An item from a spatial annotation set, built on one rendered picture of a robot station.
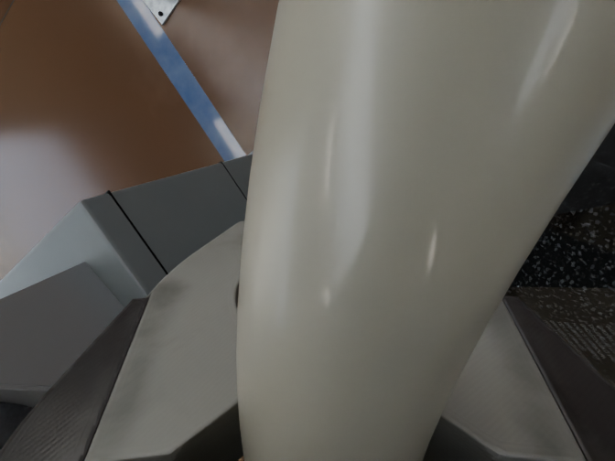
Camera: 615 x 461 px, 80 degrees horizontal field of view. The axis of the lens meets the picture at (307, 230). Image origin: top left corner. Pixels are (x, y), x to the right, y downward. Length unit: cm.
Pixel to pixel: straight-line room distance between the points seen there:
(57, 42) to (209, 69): 73
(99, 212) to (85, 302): 15
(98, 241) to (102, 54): 124
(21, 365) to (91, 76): 143
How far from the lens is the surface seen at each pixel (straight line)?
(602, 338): 74
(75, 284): 71
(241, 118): 146
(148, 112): 170
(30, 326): 66
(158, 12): 164
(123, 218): 72
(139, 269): 68
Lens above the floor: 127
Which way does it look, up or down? 63 degrees down
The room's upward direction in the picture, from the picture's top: 133 degrees counter-clockwise
